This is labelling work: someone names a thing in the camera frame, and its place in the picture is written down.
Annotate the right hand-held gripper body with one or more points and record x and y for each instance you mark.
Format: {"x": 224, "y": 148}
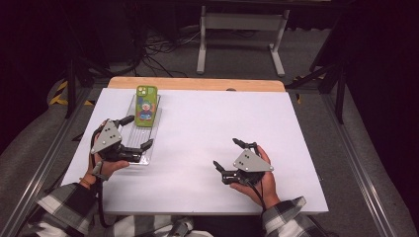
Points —
{"x": 252, "y": 163}

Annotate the clear plastic packaging box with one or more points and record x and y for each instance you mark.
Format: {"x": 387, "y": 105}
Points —
{"x": 140, "y": 138}

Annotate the person's left hand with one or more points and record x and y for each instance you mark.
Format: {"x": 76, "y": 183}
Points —
{"x": 110, "y": 168}

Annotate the green cartoon phone case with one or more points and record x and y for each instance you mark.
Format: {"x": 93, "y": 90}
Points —
{"x": 146, "y": 107}

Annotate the person's right hand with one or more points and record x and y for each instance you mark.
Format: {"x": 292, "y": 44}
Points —
{"x": 268, "y": 187}

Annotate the white metal stand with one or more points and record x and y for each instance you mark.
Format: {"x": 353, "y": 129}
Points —
{"x": 243, "y": 21}

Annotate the aluminium rail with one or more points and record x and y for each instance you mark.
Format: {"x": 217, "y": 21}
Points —
{"x": 39, "y": 171}
{"x": 359, "y": 171}

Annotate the wooden table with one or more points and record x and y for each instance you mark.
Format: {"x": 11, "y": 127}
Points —
{"x": 197, "y": 84}

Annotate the black stand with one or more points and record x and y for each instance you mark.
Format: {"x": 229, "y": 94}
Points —
{"x": 339, "y": 85}
{"x": 70, "y": 89}

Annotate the person's plaid shirt torso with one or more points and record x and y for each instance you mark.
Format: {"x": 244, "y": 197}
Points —
{"x": 148, "y": 228}

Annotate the white board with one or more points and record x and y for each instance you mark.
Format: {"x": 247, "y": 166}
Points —
{"x": 204, "y": 131}

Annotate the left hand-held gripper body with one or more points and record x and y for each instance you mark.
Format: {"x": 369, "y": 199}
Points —
{"x": 107, "y": 138}

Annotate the yellow black floor tape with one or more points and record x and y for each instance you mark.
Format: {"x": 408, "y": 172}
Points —
{"x": 57, "y": 98}

